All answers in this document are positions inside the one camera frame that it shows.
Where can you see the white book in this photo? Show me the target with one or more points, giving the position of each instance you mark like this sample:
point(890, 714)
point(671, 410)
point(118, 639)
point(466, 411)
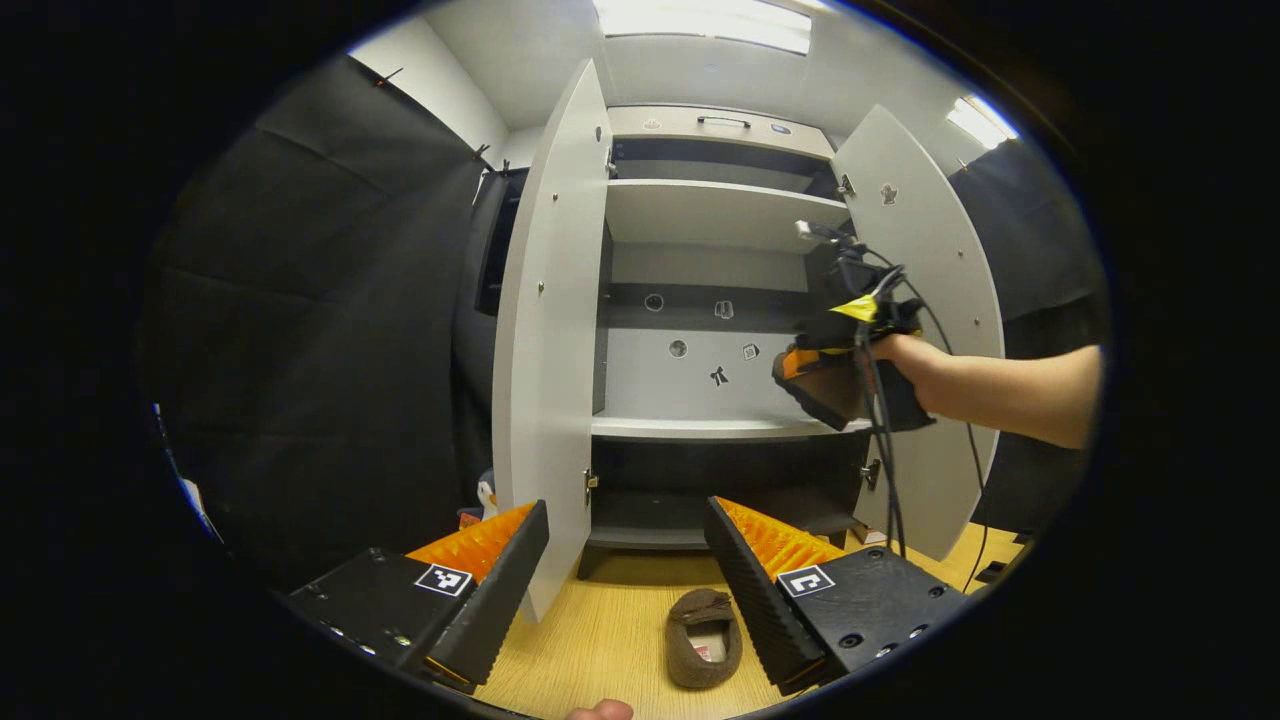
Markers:
point(868, 535)

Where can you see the ceiling light panel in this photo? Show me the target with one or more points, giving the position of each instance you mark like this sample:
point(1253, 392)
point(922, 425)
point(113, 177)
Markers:
point(700, 22)
point(980, 120)

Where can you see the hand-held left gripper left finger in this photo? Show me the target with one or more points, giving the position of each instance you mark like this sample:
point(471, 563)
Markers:
point(495, 610)

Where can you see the white cabinet drawer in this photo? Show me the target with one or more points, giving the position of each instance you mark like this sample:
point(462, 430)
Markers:
point(660, 135)

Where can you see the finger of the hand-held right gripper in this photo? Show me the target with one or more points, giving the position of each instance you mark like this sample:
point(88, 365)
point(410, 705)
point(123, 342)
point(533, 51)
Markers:
point(792, 362)

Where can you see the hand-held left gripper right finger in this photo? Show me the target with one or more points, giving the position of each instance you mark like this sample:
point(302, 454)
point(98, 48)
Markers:
point(755, 600)

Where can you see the penguin plush toy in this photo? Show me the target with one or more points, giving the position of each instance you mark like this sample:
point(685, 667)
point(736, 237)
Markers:
point(486, 495)

